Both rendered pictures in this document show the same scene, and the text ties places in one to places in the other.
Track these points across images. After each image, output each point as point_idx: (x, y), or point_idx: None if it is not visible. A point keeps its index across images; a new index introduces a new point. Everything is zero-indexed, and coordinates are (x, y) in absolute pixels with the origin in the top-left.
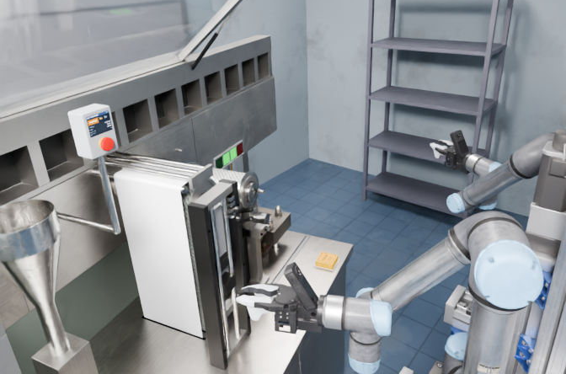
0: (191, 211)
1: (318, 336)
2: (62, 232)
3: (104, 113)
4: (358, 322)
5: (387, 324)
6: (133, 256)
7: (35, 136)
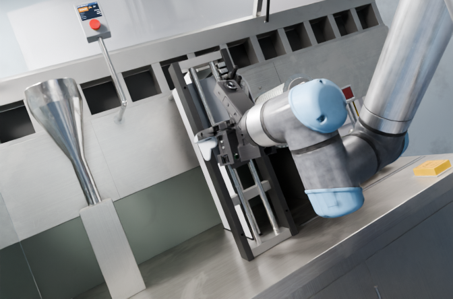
0: (170, 73)
1: (429, 269)
2: (145, 141)
3: (92, 3)
4: (276, 113)
5: (307, 100)
6: (200, 163)
7: (118, 69)
